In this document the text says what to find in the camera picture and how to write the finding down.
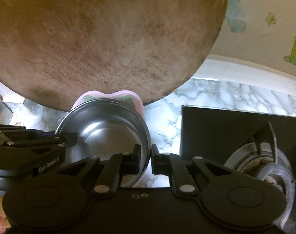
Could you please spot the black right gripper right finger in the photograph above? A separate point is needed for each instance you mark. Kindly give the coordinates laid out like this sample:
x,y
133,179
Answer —
x,y
172,166

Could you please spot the round wooden cutting board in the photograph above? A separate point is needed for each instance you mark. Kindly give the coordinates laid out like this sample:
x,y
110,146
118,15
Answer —
x,y
52,51

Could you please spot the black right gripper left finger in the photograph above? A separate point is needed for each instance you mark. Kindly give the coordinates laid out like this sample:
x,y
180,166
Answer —
x,y
117,166

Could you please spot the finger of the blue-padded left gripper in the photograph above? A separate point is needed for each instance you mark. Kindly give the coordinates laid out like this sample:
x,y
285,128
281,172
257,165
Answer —
x,y
42,142
19,131

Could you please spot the black gas stove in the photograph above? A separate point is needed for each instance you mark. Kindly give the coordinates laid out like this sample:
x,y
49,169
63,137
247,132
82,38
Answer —
x,y
257,144

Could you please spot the pink steel-lined bowl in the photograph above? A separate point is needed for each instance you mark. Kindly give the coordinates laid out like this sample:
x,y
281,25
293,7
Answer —
x,y
107,124

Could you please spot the person's left hand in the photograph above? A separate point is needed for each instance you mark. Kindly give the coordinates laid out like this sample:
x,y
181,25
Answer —
x,y
4,224

